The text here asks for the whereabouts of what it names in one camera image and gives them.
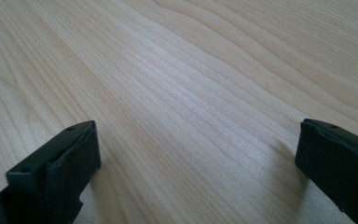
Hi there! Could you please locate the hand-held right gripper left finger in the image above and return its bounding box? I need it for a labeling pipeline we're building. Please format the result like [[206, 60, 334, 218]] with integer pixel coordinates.
[[0, 120, 102, 224]]

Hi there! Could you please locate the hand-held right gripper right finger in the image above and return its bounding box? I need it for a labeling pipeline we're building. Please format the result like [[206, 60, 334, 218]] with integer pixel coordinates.
[[294, 118, 358, 224]]

